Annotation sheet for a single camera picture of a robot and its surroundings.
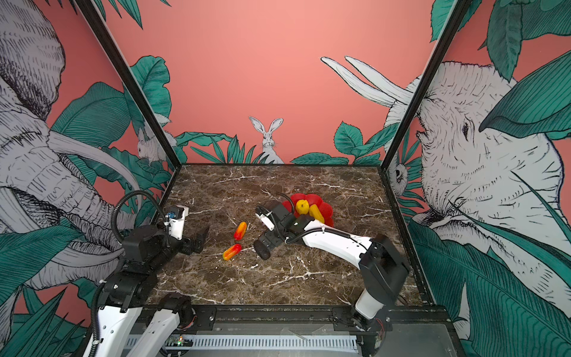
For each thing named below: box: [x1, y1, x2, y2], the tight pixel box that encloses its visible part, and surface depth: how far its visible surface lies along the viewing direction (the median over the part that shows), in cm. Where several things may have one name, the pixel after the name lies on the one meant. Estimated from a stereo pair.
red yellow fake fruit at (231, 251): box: [222, 243, 243, 262], surface depth 88 cm
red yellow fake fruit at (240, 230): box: [233, 221, 248, 241], surface depth 96 cm
